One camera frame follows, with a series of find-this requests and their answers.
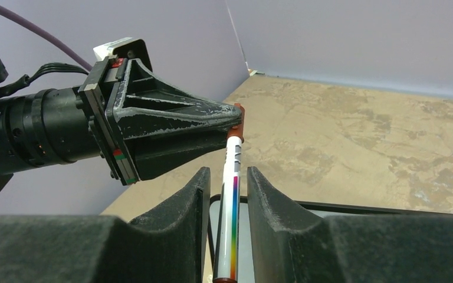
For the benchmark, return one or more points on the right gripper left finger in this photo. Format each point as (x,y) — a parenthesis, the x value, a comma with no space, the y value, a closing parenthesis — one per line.
(165,244)

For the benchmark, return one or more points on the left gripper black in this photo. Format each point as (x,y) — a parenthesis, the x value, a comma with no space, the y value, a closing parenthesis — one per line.
(164,126)

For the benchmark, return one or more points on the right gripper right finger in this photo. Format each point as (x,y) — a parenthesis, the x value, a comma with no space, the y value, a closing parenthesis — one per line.
(293,244)

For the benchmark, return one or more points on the small black-framed whiteboard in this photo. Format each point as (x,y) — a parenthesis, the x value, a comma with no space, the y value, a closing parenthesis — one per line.
(322,210)

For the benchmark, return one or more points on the white marker rainbow stripe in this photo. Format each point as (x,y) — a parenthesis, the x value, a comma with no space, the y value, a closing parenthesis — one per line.
(227,239)

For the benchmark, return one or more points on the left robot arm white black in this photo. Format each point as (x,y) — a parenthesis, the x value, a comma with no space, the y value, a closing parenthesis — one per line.
(46,128)

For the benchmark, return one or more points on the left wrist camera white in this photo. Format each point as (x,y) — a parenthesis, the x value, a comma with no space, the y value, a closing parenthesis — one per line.
(126,47)

